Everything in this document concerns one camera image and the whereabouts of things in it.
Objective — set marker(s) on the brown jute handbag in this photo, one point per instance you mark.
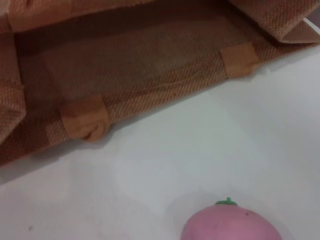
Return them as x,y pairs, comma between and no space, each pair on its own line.
125,62

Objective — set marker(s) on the pink peach with green stem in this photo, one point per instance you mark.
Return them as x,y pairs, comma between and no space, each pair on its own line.
232,225

